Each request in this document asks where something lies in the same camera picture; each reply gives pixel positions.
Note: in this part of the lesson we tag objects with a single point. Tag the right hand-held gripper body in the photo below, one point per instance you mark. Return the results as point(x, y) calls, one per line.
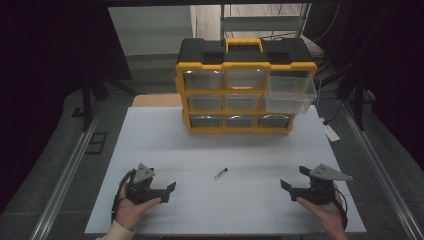
point(320, 191)

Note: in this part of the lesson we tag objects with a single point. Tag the dark curtain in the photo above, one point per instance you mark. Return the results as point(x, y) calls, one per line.
point(43, 83)
point(393, 73)

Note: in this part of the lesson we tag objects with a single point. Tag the aluminium floor rail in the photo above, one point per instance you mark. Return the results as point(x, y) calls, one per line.
point(383, 173)
point(63, 180)

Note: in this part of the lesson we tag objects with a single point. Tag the yellow and black organizer cabinet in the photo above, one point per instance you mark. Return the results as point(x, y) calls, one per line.
point(245, 61)

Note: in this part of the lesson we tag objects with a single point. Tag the white power strip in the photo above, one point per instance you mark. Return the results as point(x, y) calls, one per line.
point(330, 131)

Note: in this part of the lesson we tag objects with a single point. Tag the black metal stand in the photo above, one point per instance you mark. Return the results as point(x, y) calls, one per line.
point(359, 100)
point(87, 100)

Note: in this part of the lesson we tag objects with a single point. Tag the metal shelf rack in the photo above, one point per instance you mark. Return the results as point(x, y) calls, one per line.
point(263, 23)

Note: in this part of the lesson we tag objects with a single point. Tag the clear plastic drawer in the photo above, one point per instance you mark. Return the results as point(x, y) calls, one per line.
point(289, 95)

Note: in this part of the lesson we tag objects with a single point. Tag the person's left hand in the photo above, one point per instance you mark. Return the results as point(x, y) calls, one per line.
point(131, 211)

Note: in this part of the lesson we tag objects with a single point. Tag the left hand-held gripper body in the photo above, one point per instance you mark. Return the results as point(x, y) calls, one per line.
point(144, 186)

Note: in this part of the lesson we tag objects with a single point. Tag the person's right hand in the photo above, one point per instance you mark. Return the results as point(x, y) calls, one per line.
point(330, 215)

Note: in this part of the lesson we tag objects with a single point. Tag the set of clear organizer drawers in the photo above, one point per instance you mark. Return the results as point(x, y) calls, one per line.
point(205, 102)

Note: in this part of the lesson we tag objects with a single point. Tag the small metal screw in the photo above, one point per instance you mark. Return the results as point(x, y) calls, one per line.
point(221, 173)

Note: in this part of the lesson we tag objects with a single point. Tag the wooden board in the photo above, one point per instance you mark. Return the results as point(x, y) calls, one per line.
point(156, 100)

